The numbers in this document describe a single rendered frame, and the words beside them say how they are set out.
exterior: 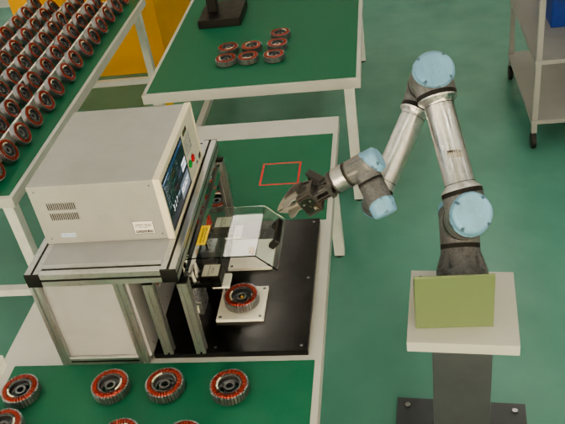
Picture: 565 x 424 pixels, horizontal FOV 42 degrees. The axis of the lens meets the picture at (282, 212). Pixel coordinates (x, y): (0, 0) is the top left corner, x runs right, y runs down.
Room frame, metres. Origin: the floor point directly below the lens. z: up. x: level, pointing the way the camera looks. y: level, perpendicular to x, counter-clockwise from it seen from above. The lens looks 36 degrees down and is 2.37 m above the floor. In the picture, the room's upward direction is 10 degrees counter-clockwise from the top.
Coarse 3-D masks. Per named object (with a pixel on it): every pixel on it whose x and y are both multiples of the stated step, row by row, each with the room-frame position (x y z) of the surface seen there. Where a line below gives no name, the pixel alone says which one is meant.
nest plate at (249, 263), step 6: (234, 258) 1.99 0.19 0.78; (240, 258) 1.99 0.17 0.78; (246, 258) 1.98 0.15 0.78; (252, 258) 1.98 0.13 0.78; (234, 264) 1.96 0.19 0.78; (240, 264) 1.96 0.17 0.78; (246, 264) 1.95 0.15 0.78; (252, 264) 1.95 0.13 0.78; (258, 264) 1.94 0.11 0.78; (264, 264) 1.94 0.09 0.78; (234, 270) 1.94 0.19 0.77; (240, 270) 1.94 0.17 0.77; (246, 270) 1.93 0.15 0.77
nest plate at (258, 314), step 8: (264, 288) 1.82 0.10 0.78; (248, 296) 1.79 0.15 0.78; (264, 296) 1.78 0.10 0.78; (224, 304) 1.77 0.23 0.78; (264, 304) 1.74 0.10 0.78; (224, 312) 1.74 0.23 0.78; (232, 312) 1.73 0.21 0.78; (248, 312) 1.72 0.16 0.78; (256, 312) 1.71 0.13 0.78; (264, 312) 1.71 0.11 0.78; (216, 320) 1.71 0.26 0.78; (224, 320) 1.70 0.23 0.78; (232, 320) 1.70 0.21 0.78; (240, 320) 1.69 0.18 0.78; (248, 320) 1.69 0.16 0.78; (256, 320) 1.68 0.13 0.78
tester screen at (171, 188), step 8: (176, 152) 1.90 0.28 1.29; (176, 160) 1.88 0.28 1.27; (176, 168) 1.86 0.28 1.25; (184, 168) 1.93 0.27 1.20; (168, 176) 1.79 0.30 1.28; (176, 176) 1.85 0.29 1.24; (168, 184) 1.77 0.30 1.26; (176, 184) 1.83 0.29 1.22; (168, 192) 1.76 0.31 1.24; (176, 192) 1.81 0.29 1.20; (168, 200) 1.74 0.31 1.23; (176, 224) 1.75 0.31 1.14
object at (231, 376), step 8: (232, 368) 1.49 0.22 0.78; (216, 376) 1.47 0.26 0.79; (224, 376) 1.47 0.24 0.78; (232, 376) 1.47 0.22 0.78; (240, 376) 1.46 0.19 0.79; (216, 384) 1.44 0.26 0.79; (224, 384) 1.45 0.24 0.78; (232, 384) 1.45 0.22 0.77; (240, 384) 1.43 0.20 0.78; (248, 384) 1.43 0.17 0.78; (216, 392) 1.41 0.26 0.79; (224, 392) 1.43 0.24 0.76; (232, 392) 1.41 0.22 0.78; (240, 392) 1.40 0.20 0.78; (248, 392) 1.42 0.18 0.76; (216, 400) 1.40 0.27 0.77; (224, 400) 1.39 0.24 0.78; (232, 400) 1.39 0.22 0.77; (240, 400) 1.40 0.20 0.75
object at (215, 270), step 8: (208, 264) 1.81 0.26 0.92; (216, 264) 1.81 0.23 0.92; (200, 272) 1.81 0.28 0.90; (208, 272) 1.78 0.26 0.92; (216, 272) 1.77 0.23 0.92; (224, 272) 1.81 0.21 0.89; (192, 280) 1.78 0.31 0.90; (200, 280) 1.76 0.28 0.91; (208, 280) 1.75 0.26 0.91; (216, 280) 1.75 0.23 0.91; (224, 280) 1.77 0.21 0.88; (176, 288) 1.77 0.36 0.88; (192, 288) 1.76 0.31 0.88; (216, 288) 1.75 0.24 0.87; (224, 288) 1.75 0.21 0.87
